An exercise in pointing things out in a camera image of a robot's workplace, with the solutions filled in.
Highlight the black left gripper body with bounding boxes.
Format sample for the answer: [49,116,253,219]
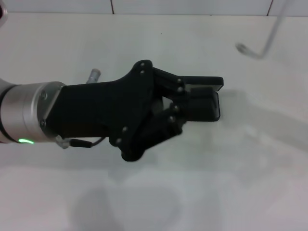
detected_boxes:
[44,59,159,162]

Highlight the black glasses case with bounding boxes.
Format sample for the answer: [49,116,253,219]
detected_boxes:
[181,76,224,122]

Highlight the clear plastic glasses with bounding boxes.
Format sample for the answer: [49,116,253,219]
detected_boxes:
[235,0,289,60]

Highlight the silver metal connector plug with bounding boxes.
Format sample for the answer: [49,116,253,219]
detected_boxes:
[86,68,102,84]

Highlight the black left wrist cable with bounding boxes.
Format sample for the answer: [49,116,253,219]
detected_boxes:
[56,134,106,150]

